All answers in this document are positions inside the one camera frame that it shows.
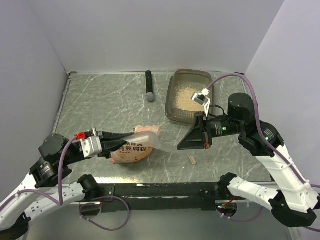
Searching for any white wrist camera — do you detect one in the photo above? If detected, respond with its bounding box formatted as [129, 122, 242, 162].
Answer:
[74, 127, 103, 159]
[191, 88, 211, 117]

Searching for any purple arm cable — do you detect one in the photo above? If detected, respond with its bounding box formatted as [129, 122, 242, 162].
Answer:
[0, 136, 131, 230]
[206, 72, 320, 232]

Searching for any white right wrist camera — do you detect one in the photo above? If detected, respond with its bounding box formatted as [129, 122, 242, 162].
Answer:
[191, 88, 211, 117]

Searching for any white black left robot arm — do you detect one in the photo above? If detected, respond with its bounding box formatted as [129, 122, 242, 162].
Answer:
[0, 128, 132, 240]

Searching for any black microphone with grey head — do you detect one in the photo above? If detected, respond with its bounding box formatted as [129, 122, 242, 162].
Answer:
[145, 70, 155, 103]

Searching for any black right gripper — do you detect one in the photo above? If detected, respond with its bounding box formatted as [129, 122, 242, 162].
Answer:
[175, 110, 242, 149]

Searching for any beige clean litter pile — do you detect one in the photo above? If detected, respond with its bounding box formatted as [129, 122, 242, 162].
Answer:
[174, 85, 203, 112]

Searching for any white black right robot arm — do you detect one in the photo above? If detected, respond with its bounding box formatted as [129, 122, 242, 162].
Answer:
[177, 93, 320, 228]

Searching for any orange cat litter bag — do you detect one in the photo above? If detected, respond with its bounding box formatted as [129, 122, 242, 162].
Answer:
[110, 125, 161, 165]

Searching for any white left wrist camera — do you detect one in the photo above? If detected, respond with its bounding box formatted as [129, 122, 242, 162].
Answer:
[74, 127, 103, 159]

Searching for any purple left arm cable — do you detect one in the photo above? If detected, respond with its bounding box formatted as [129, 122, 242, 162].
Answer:
[0, 136, 131, 230]

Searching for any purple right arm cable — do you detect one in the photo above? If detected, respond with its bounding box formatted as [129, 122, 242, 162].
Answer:
[206, 72, 320, 232]

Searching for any brown plastic litter box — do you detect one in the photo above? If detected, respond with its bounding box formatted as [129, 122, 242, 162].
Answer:
[165, 69, 212, 126]

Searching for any aluminium frame rail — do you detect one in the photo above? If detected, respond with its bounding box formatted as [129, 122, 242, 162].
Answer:
[41, 71, 77, 171]

